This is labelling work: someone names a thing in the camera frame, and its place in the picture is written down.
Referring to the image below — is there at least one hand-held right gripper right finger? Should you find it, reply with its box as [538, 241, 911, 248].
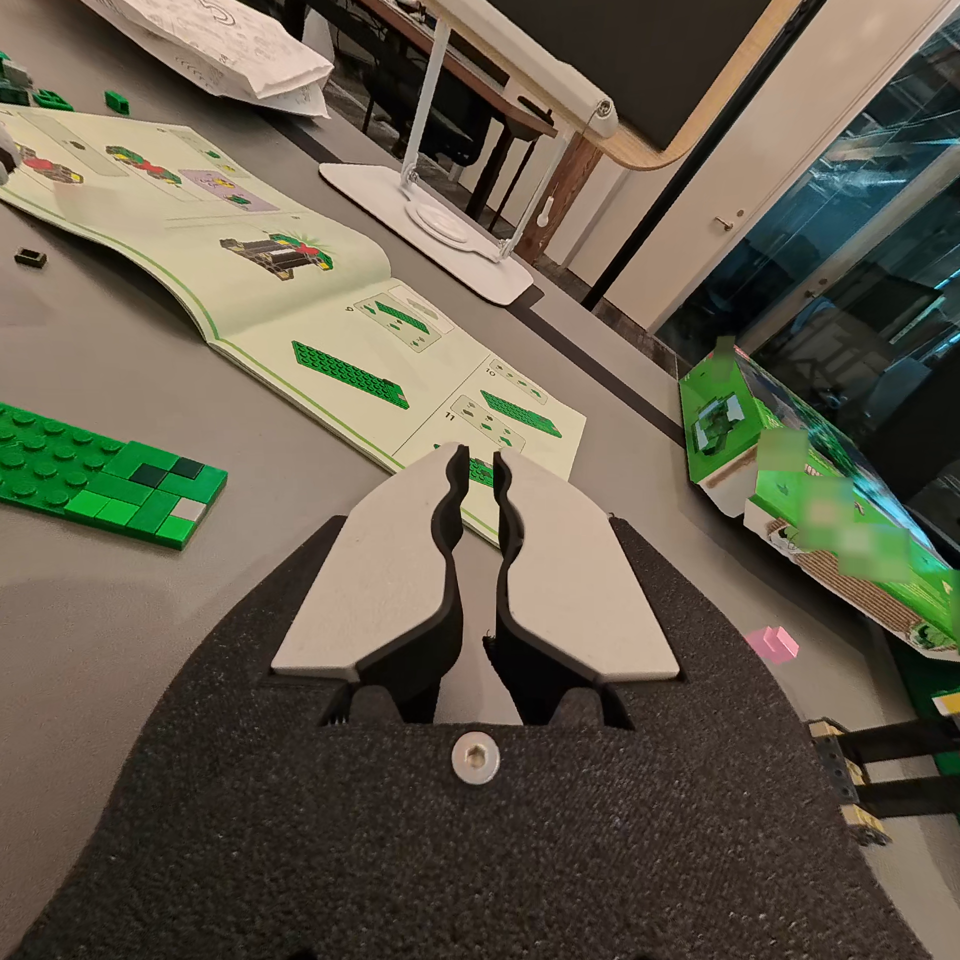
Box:
[485, 449, 684, 685]

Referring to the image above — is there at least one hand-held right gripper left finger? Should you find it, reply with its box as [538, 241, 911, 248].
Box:
[270, 443, 471, 681]

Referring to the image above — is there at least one green studded brick plate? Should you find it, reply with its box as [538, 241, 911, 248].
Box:
[0, 401, 231, 552]

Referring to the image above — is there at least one small pink brick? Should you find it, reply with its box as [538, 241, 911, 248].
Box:
[746, 624, 802, 667]

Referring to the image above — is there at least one green brick set box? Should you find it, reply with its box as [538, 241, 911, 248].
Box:
[678, 341, 960, 663]

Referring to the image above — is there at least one black brick tower model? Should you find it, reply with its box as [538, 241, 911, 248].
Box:
[806, 687, 960, 850]

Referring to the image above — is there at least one building instruction booklet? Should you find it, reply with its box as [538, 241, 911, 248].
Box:
[0, 105, 589, 550]

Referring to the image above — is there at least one green plastic bin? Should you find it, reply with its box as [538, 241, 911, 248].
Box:
[897, 642, 960, 781]

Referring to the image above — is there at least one scatter of small green bricks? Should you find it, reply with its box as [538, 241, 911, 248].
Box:
[0, 50, 133, 118]

